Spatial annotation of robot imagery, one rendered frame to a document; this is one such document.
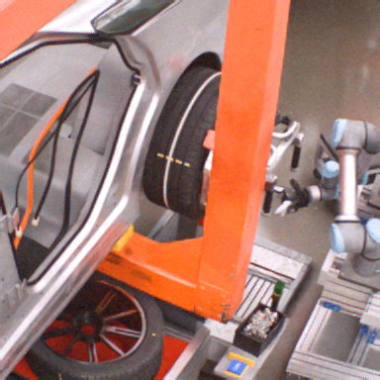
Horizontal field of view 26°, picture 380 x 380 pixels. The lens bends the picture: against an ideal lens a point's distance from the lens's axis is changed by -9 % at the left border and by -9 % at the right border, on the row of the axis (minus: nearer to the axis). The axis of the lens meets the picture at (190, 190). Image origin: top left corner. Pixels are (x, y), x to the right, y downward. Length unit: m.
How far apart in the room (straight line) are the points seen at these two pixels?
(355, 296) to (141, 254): 0.94
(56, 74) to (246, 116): 1.37
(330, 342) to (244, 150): 1.38
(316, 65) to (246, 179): 3.20
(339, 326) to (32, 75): 1.93
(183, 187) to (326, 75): 2.62
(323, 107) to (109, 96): 2.47
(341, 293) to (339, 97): 2.50
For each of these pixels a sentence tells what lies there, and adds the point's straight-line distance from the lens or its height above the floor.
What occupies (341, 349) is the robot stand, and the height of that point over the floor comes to 0.21.
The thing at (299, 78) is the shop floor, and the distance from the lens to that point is 6.06.
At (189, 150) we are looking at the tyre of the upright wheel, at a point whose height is 1.03.
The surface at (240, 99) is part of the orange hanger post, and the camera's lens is 2.94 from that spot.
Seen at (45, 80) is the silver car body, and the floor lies 1.05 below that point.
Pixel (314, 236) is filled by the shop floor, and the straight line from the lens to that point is 4.89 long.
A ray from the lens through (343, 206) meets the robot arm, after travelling 3.47.
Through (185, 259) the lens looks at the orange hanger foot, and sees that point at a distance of 3.56.
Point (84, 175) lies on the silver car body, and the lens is 3.57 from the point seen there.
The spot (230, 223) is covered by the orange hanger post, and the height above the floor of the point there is 1.10.
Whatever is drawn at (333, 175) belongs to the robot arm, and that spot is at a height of 0.94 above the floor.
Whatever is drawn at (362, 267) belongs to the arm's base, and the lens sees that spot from 3.57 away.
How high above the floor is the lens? 3.39
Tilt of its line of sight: 42 degrees down
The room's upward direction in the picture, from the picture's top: 6 degrees clockwise
